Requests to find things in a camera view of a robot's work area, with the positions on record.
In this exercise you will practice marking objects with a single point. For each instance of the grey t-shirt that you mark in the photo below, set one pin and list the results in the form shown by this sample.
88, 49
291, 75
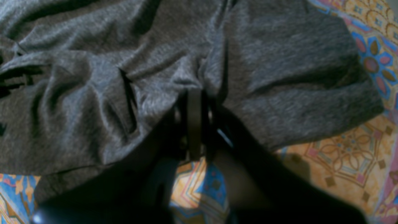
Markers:
84, 81

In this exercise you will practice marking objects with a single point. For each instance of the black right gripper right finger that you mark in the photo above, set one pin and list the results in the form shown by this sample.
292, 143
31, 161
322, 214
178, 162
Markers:
260, 188

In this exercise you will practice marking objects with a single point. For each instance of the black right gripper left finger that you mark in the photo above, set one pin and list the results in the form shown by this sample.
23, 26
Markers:
137, 189

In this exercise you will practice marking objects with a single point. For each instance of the patterned tablecloth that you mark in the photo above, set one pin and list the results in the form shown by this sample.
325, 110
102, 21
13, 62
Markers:
358, 165

